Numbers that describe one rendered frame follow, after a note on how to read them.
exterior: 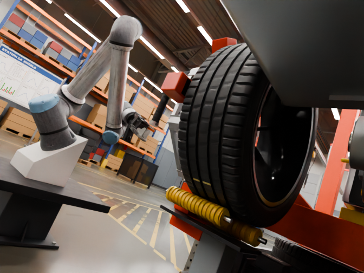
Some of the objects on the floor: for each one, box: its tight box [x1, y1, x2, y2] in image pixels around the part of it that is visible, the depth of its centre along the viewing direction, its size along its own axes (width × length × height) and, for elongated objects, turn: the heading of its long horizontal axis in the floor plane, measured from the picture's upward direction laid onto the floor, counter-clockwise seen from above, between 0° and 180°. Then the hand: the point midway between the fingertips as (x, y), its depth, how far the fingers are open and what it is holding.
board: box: [0, 39, 67, 147], centre depth 531 cm, size 150×50×195 cm, turn 18°
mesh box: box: [116, 153, 159, 189], centre depth 935 cm, size 88×127×97 cm
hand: (143, 140), depth 121 cm, fingers closed
